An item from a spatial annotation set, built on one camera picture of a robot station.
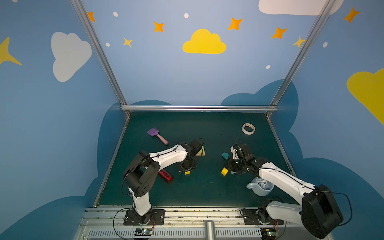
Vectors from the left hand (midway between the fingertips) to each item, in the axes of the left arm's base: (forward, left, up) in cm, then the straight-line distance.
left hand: (192, 170), depth 88 cm
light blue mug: (-11, -36, +6) cm, 38 cm away
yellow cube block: (-2, +3, +1) cm, 3 cm away
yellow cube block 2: (0, -19, 0) cm, 19 cm away
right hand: (+3, -18, +5) cm, 19 cm away
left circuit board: (-30, +23, -3) cm, 38 cm away
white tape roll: (+35, -42, -2) cm, 55 cm away
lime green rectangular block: (+3, -5, +17) cm, 18 cm away
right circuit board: (-30, -37, -4) cm, 48 cm away
